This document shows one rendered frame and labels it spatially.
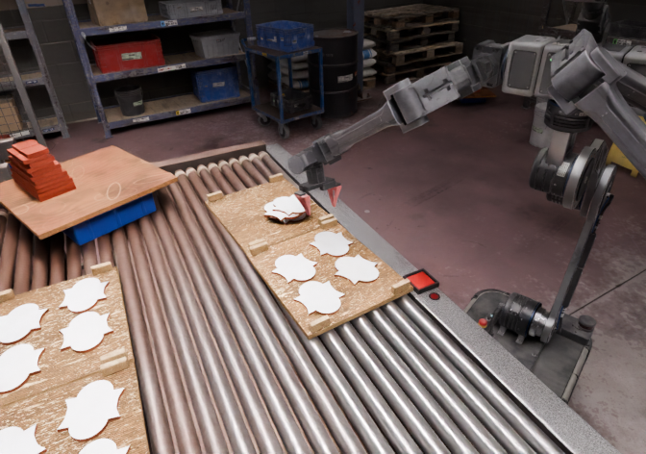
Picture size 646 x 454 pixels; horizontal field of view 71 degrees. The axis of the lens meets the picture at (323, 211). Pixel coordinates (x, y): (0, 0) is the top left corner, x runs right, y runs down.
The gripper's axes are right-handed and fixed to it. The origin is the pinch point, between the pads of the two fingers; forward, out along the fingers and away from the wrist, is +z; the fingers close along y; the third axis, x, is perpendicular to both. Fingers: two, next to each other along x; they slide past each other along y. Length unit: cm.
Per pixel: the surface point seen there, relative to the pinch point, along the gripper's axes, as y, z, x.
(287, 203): 1.4, 1.8, -21.9
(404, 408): 19, 30, 57
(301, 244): 7.6, 11.1, -3.8
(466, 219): -171, 81, -97
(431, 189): -182, 69, -143
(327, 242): 0.7, 11.5, 1.3
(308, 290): 17.9, 15.9, 16.8
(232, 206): 16.5, 1.6, -39.4
